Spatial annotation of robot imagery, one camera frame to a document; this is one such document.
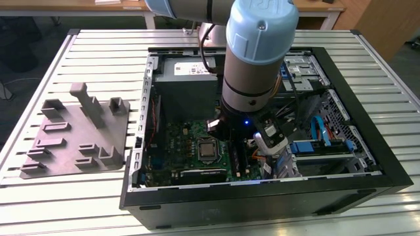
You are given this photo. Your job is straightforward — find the silver drive cage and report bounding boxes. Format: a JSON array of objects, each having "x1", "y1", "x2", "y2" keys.
[{"x1": 279, "y1": 52, "x2": 331, "y2": 107}]

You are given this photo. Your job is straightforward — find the black cable bundle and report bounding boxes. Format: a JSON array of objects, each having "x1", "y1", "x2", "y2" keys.
[{"x1": 274, "y1": 94, "x2": 325, "y2": 128}]

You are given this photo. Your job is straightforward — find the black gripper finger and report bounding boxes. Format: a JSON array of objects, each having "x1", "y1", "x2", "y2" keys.
[{"x1": 206, "y1": 117, "x2": 233, "y2": 142}]

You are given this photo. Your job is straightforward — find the black PC case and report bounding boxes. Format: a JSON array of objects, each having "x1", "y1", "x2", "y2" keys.
[{"x1": 119, "y1": 46, "x2": 415, "y2": 231}]

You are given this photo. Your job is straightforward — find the grey power supply unit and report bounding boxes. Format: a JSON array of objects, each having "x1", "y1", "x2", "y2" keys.
[{"x1": 154, "y1": 58, "x2": 227, "y2": 121}]

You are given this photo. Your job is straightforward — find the blue plastic latch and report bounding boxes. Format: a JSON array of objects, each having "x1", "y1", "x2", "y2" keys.
[{"x1": 274, "y1": 157, "x2": 287, "y2": 178}]

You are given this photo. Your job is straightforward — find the orange wire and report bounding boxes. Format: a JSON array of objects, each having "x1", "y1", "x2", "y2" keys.
[{"x1": 251, "y1": 151, "x2": 267, "y2": 166}]

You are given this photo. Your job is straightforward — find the silver disk bay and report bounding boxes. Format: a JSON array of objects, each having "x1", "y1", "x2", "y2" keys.
[{"x1": 285, "y1": 139, "x2": 374, "y2": 179}]

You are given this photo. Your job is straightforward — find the CPU socket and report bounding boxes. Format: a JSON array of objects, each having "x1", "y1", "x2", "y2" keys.
[{"x1": 195, "y1": 137, "x2": 222, "y2": 166}]

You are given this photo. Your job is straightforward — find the silver CPU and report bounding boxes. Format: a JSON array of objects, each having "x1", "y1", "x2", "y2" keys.
[{"x1": 199, "y1": 143, "x2": 218, "y2": 159}]

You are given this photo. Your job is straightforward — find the wooden desk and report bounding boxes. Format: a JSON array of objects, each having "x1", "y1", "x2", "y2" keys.
[{"x1": 0, "y1": 0, "x2": 347, "y2": 30}]

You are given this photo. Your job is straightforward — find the green motherboard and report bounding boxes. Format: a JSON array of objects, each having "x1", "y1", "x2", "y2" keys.
[{"x1": 145, "y1": 119, "x2": 263, "y2": 185}]

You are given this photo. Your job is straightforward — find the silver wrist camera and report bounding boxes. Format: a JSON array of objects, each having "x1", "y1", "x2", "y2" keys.
[{"x1": 253, "y1": 112, "x2": 291, "y2": 156}]

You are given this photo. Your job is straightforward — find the black office chair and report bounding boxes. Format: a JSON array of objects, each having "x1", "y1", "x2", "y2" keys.
[{"x1": 0, "y1": 16, "x2": 43, "y2": 73}]

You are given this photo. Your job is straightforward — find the wooden cabinet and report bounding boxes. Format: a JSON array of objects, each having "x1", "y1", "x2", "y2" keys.
[{"x1": 335, "y1": 0, "x2": 420, "y2": 63}]

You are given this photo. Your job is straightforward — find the black graphics card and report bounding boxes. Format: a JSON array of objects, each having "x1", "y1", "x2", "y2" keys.
[{"x1": 179, "y1": 168, "x2": 229, "y2": 184}]

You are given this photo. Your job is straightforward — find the blue disk carrier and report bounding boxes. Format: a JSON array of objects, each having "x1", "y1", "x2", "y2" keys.
[{"x1": 291, "y1": 140, "x2": 355, "y2": 155}]

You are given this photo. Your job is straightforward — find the blue data cable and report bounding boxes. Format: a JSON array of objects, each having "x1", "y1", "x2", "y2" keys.
[{"x1": 310, "y1": 115, "x2": 334, "y2": 146}]

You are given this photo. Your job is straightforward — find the grey parts rack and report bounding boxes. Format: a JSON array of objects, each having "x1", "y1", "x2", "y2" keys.
[{"x1": 19, "y1": 82, "x2": 133, "y2": 178}]

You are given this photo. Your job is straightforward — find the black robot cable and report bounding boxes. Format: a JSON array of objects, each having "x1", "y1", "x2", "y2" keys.
[{"x1": 199, "y1": 0, "x2": 219, "y2": 74}]

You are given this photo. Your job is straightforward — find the black camera cable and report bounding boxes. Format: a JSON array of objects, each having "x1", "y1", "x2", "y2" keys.
[{"x1": 281, "y1": 62, "x2": 302, "y2": 133}]

